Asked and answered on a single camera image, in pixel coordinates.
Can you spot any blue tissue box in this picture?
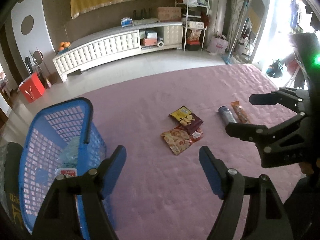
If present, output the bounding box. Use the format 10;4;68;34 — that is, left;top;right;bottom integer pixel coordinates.
121;17;133;28

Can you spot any white standing air conditioner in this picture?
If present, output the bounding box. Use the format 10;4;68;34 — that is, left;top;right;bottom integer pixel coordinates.
206;0;227;46

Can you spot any cardboard box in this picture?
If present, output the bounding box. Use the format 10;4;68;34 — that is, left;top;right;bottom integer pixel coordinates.
156;7;182;22

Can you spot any red gift bag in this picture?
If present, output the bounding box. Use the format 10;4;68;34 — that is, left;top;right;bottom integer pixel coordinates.
18;73;46;103

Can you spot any red snack pouch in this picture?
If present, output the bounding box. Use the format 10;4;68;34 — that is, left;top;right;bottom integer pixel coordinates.
55;168;77;178

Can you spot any white metal shelf rack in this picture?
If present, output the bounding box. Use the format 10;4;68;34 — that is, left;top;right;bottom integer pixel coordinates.
175;0;210;51

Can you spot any pink shopping bag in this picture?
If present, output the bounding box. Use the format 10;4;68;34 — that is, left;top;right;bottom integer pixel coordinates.
207;35;228;55

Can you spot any pink tablecloth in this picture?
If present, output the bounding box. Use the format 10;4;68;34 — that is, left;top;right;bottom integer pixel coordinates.
80;65;301;239

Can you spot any Doublemint gum tin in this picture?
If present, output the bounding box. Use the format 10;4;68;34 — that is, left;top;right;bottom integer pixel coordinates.
218;106;237;126

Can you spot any standing mirror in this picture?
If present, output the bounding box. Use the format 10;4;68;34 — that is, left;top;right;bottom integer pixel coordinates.
228;0;270;64

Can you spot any orange sausage snack pack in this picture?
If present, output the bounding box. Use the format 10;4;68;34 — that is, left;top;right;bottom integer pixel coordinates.
231;101;251;124

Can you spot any orange pizza snack bag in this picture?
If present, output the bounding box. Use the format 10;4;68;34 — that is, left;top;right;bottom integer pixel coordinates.
161;126;203;155

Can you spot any white TV cabinet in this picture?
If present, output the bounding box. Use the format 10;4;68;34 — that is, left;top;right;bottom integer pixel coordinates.
53;22;183;82

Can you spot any yellow purple chips bag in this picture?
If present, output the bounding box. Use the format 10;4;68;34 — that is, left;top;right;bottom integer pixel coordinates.
169;106;203;135

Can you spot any pile of oranges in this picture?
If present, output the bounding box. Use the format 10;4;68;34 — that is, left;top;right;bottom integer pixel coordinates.
58;41;71;51

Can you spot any round brown wall disc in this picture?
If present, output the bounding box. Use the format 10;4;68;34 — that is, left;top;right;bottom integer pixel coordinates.
21;15;34;35

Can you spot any blue clear candy bag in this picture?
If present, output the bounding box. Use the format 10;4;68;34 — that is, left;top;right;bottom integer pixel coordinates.
57;136;80;168

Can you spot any blue plastic basket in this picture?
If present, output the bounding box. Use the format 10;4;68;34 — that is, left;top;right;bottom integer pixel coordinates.
18;98;107;232

